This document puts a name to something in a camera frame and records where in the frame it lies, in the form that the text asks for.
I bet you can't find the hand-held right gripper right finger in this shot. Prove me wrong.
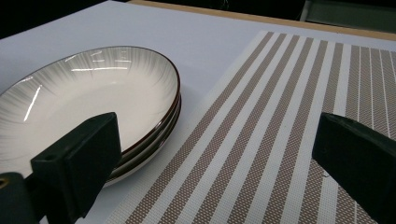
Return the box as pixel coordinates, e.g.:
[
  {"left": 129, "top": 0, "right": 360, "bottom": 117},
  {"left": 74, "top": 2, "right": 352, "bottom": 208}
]
[{"left": 312, "top": 112, "right": 396, "bottom": 224}]

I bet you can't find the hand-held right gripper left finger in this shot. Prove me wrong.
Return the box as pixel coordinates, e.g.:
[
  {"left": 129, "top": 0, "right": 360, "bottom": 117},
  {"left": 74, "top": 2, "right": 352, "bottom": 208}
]
[{"left": 30, "top": 111, "right": 122, "bottom": 224}]

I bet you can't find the white plate with grey streaks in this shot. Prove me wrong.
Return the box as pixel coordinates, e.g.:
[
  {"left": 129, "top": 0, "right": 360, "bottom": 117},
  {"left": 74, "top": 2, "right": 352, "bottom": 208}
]
[{"left": 0, "top": 46, "right": 182, "bottom": 179}]

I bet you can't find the brown and white striped placemat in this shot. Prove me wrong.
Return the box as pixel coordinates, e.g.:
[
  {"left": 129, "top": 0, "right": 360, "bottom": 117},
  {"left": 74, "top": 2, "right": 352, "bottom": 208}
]
[{"left": 104, "top": 30, "right": 396, "bottom": 224}]

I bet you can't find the white plate with brown rim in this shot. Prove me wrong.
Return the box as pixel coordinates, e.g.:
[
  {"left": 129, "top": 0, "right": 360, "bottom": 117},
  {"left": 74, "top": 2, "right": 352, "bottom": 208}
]
[
  {"left": 104, "top": 105, "right": 182, "bottom": 188},
  {"left": 116, "top": 92, "right": 182, "bottom": 171}
]

